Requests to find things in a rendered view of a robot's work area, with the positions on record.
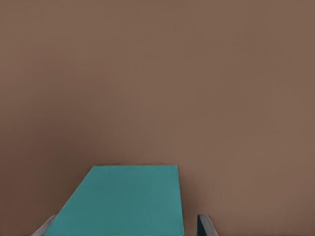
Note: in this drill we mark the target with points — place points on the blue cube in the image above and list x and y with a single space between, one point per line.
123 201

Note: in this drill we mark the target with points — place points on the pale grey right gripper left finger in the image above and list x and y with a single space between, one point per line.
44 227

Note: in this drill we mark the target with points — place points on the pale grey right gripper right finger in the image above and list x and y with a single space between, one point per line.
206 226

